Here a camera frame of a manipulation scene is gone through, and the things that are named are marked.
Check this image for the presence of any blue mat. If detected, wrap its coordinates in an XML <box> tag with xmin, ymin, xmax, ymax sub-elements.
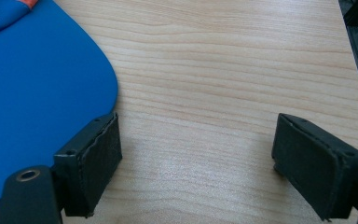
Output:
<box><xmin>0</xmin><ymin>0</ymin><xmax>119</xmax><ymax>209</ymax></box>

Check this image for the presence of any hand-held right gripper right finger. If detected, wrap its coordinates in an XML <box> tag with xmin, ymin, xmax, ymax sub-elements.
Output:
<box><xmin>271</xmin><ymin>112</ymin><xmax>358</xmax><ymax>221</ymax></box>

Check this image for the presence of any blue cloth with white print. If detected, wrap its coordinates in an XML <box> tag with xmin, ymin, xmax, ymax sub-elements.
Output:
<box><xmin>0</xmin><ymin>0</ymin><xmax>40</xmax><ymax>42</ymax></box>

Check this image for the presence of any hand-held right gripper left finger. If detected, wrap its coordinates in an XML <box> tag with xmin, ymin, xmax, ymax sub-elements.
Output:
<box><xmin>53</xmin><ymin>112</ymin><xmax>123</xmax><ymax>217</ymax></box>

